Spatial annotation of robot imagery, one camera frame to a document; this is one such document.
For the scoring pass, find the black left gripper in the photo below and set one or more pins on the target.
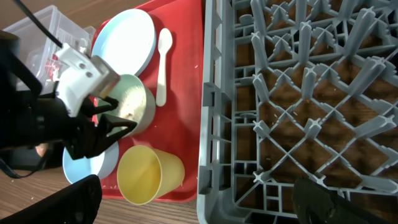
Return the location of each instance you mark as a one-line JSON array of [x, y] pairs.
[[65, 115]]

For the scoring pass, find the clear plastic waste bin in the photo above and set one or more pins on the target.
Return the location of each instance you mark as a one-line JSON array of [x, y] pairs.
[[35, 48]]

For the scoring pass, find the red serving tray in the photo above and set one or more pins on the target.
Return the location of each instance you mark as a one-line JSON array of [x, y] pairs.
[[176, 125]]

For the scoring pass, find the light blue plate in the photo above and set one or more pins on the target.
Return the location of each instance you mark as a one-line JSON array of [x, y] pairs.
[[127, 42]]

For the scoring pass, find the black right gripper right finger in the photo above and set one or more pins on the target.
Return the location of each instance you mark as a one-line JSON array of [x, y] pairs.
[[317, 205]]

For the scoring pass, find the red snack wrapper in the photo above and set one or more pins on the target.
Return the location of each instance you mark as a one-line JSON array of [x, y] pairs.
[[52, 67]]

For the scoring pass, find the white plastic spoon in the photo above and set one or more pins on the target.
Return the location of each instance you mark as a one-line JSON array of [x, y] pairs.
[[164, 45]]

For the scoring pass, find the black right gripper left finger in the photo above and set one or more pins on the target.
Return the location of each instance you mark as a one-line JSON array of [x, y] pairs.
[[78, 203]]

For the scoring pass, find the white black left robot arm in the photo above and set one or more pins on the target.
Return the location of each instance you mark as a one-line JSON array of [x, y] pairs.
[[14, 78]]

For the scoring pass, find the light blue bowl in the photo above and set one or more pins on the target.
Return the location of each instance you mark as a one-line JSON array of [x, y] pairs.
[[101, 165]]

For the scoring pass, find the grey dishwasher rack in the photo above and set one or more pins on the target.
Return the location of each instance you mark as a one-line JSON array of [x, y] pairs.
[[297, 88]]

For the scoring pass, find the yellow plastic cup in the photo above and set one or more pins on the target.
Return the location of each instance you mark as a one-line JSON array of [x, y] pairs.
[[145, 174]]

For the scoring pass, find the black waste tray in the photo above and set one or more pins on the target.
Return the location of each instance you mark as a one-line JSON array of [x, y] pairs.
[[24, 158]]

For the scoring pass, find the pale green bowl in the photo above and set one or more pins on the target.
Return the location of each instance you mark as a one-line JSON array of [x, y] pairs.
[[136, 103]]

